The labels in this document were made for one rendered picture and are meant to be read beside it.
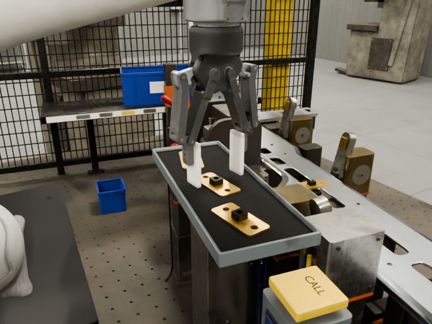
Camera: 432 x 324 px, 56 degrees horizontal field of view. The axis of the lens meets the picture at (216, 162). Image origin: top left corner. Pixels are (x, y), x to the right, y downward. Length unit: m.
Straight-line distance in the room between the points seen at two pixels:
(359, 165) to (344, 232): 0.52
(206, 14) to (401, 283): 0.52
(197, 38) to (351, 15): 9.48
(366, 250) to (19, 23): 0.54
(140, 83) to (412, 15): 6.49
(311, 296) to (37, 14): 0.35
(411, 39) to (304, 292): 7.43
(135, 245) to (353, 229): 0.84
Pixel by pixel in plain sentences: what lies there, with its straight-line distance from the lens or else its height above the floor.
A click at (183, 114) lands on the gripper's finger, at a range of 0.56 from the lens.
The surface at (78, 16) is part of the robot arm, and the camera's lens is 0.34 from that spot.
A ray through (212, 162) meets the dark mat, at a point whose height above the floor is 1.16.
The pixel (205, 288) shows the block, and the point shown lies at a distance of 0.70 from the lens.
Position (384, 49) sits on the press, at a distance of 7.95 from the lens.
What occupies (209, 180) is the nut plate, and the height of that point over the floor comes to 1.17.
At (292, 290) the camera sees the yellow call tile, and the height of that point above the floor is 1.16.
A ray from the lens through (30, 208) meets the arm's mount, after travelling 1.05.
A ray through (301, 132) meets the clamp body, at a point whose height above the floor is 1.00.
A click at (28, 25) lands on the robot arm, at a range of 0.33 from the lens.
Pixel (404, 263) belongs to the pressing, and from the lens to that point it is 0.81.
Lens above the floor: 1.44
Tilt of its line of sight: 22 degrees down
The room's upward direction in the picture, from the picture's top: straight up
